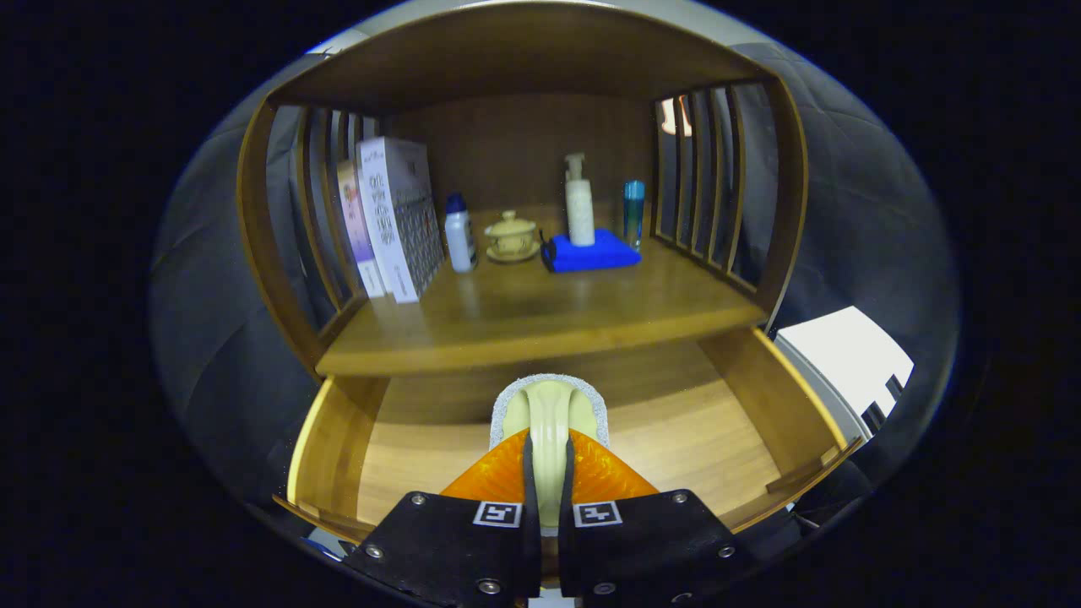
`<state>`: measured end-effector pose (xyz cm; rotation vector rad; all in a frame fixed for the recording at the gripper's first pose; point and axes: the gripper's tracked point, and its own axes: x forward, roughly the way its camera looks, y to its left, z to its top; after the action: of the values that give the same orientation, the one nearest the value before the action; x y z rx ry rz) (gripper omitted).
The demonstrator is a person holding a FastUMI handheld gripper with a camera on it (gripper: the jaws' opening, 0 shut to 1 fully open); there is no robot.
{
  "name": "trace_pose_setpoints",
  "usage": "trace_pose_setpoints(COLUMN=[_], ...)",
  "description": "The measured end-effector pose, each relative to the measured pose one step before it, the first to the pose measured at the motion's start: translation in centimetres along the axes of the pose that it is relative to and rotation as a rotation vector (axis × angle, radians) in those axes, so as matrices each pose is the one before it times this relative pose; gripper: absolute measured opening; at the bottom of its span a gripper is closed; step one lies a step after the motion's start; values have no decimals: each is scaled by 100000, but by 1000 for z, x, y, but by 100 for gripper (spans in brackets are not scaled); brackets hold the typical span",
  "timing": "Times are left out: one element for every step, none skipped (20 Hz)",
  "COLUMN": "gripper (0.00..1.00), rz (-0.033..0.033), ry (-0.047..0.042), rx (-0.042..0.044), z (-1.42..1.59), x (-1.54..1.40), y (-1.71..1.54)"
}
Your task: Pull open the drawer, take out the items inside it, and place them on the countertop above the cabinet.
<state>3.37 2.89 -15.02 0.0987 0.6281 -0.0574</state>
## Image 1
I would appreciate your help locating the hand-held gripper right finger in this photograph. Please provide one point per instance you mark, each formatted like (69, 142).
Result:
(650, 540)

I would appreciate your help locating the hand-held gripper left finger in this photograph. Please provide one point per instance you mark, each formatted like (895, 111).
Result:
(456, 540)

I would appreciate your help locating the wooden drawer with black knob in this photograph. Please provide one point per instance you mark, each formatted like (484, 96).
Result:
(701, 447)

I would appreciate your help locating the wooden countertop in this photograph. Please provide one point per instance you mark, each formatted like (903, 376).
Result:
(549, 312)

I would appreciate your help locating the white filing cabinet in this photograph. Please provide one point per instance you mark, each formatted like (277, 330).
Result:
(844, 355)

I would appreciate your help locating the blue folded cloth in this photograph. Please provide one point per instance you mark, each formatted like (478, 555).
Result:
(591, 256)

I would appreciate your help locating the white bottle with blue cap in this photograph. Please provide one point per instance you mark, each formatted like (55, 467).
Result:
(460, 241)

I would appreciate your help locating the yellow lidded teacup with saucer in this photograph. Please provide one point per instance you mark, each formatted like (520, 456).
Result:
(512, 236)

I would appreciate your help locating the thick white book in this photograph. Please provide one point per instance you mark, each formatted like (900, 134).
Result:
(397, 219)

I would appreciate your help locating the purple book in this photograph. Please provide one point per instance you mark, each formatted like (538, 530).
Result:
(355, 228)

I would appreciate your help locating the clear blue bottle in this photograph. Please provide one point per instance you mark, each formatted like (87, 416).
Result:
(633, 211)

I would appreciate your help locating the white pump bottle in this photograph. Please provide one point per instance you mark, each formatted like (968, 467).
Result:
(580, 211)

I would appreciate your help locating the black backdrop cloth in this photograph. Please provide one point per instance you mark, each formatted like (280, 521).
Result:
(861, 211)

